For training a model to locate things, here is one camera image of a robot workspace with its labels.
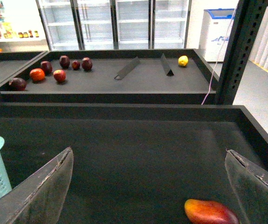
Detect white cable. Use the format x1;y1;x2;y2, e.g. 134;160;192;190
201;4;238;105

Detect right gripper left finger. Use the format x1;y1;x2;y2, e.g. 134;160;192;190
0;147;74;224

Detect small dark red apple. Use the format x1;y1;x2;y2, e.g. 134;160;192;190
71;60;81;70

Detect glass door refrigerators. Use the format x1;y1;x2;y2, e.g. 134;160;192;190
36;0;191;51

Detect black left display tray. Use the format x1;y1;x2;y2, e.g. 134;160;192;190
0;50;48;86

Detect dark red apple front left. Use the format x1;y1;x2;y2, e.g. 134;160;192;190
8;77;27;91

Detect black lower display tray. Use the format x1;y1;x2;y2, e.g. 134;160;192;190
0;103;268;224

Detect yellow lemon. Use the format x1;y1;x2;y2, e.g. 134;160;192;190
178;55;189;67

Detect dark red apple rear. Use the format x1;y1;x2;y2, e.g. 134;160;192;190
59;55;70;69

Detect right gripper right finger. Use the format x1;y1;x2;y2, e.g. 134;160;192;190
225;150;268;224

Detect black upper display tray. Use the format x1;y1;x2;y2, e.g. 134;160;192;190
0;49;219;105

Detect red yellow apple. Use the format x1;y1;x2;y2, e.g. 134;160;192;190
53;70;66;83

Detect orange red fruit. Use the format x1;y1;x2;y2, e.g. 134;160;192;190
29;68;45;82

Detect black divider bar left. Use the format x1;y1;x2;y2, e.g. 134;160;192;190
114;56;140;80

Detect red yellow mango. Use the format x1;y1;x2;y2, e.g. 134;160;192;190
184;199;240;224

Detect black display tray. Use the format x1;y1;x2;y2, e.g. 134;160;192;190
0;103;268;224
0;50;48;86
0;49;219;105

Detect black divider bar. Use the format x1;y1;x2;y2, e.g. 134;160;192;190
114;56;140;80
160;53;174;77

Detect black divider bar right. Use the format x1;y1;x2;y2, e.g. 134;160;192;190
160;53;174;77

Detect dark red apple right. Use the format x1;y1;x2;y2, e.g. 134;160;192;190
82;57;93;71

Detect white chest freezer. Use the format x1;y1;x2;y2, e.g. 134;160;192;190
199;8;234;62

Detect shelf with bottles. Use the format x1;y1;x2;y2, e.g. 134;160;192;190
0;0;49;52

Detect black perforated shelf post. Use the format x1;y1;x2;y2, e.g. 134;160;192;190
215;0;268;105

